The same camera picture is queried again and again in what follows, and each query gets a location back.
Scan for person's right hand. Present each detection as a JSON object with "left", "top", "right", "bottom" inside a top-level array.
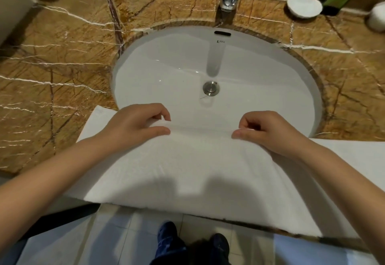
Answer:
[{"left": 231, "top": 111, "right": 311, "bottom": 159}]

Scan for person's left hand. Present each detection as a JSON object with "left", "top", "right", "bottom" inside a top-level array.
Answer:
[{"left": 102, "top": 103, "right": 171, "bottom": 156}]

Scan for white towel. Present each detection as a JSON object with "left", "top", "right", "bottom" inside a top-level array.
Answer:
[{"left": 65, "top": 105, "right": 385, "bottom": 239}]

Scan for person's left forearm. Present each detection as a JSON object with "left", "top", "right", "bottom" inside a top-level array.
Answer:
[{"left": 0, "top": 129, "right": 121, "bottom": 233}]

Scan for person's right forearm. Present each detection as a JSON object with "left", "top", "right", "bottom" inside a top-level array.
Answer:
[{"left": 286, "top": 137, "right": 385, "bottom": 242}]

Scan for metal drain stopper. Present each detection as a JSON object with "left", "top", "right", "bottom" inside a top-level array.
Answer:
[{"left": 202, "top": 81, "right": 220, "bottom": 96}]

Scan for white oval sink basin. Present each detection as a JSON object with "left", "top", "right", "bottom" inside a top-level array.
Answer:
[{"left": 111, "top": 26, "right": 324, "bottom": 139}]

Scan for person's dark blue left shoe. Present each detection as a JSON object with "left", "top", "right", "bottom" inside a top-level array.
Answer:
[{"left": 156, "top": 221, "right": 178, "bottom": 252}]

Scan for person's dark blue shoe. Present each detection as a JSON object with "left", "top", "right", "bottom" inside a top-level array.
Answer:
[
  {"left": 209, "top": 233, "right": 231, "bottom": 258},
  {"left": 156, "top": 221, "right": 178, "bottom": 252}
]

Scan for person's dark blue right shoe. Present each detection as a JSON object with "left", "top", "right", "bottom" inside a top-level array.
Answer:
[{"left": 209, "top": 233, "right": 231, "bottom": 258}]

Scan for person's dark trousers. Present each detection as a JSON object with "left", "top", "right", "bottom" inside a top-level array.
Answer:
[{"left": 149, "top": 238, "right": 230, "bottom": 265}]

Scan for white shell-shaped soap dish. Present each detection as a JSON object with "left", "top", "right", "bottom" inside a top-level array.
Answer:
[{"left": 286, "top": 0, "right": 323, "bottom": 19}]

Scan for white round cup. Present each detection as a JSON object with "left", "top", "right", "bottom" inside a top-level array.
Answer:
[{"left": 365, "top": 1, "right": 385, "bottom": 32}]

